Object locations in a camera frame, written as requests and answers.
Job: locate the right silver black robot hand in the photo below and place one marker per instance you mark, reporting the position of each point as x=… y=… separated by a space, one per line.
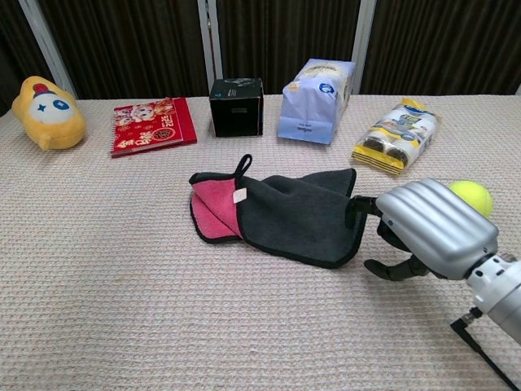
x=439 y=228

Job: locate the grey and red cloth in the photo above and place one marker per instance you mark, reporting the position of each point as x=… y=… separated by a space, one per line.
x=297 y=216

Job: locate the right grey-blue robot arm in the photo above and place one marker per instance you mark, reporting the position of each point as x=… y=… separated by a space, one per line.
x=500 y=293

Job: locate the yellow-green tennis ball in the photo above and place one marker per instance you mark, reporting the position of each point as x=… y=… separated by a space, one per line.
x=478 y=197

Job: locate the lint roller refill pack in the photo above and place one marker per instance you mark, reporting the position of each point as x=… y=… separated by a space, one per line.
x=397 y=138

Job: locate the light blue snack bag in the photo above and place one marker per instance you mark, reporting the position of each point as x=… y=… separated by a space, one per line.
x=311 y=110

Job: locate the black cardboard box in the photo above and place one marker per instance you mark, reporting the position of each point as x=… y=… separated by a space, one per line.
x=236 y=110

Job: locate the beige woven tablecloth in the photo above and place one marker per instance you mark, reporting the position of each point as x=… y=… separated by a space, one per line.
x=163 y=305

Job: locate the red decorated packet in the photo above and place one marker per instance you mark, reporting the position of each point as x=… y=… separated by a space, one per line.
x=152 y=128

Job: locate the yellow plush toy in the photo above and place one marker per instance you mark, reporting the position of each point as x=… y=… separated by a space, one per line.
x=53 y=122

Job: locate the white partition frame post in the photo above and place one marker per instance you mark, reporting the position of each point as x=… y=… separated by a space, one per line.
x=363 y=49
x=46 y=49
x=209 y=49

